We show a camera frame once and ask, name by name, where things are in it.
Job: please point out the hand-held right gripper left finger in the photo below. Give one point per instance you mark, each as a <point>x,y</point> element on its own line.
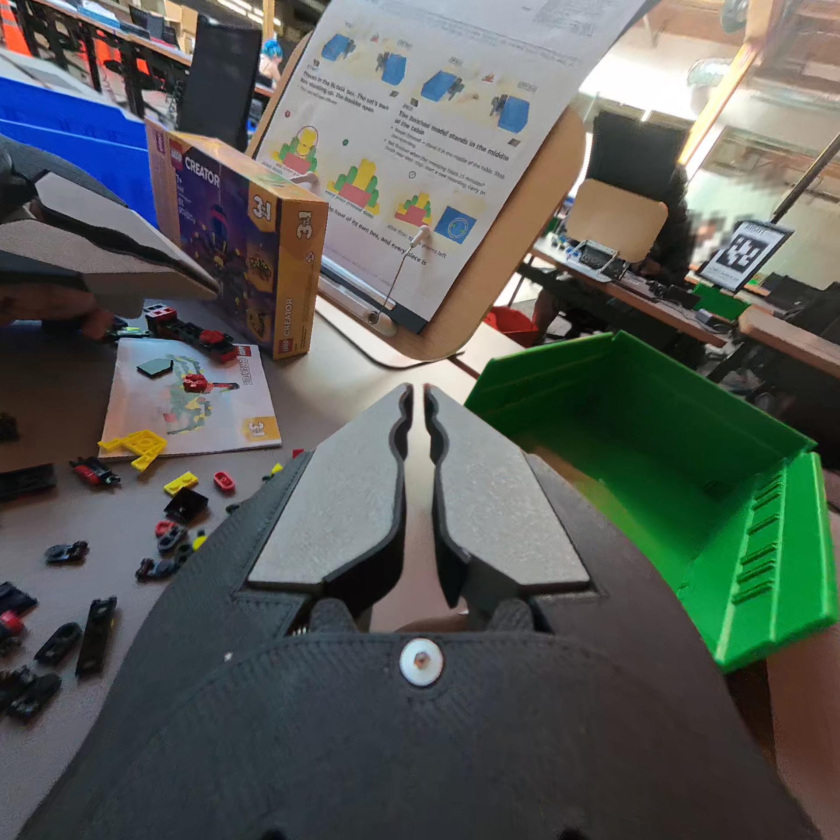
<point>328,519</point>

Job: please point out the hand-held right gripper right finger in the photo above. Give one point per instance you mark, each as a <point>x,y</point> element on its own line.
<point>512,519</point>

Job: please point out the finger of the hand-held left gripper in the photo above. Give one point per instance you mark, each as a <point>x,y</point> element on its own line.
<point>118,217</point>
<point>118,282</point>

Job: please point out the red yellow black lego model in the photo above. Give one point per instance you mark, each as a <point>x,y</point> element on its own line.
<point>190,328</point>

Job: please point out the pile of lego pieces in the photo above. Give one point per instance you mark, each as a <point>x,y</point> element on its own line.
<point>95,637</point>

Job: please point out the purple lego set box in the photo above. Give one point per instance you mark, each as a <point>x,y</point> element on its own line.
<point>223,236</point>

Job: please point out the person's left hand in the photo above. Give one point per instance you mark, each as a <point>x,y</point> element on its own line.
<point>59,315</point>

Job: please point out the blue plastic bin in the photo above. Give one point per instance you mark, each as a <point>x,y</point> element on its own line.
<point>79,145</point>

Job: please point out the open spider instruction booklet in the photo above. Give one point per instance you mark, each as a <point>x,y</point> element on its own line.
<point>197,407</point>

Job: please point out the green plastic bin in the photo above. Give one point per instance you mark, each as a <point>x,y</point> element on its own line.
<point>656,460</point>

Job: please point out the background workbench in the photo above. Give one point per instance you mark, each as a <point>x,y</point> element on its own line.
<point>656,302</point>

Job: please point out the printed instruction sheet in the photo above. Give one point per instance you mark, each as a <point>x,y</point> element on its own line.
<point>433,118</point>

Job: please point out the small marker tag card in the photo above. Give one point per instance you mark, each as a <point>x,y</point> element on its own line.
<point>744,256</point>

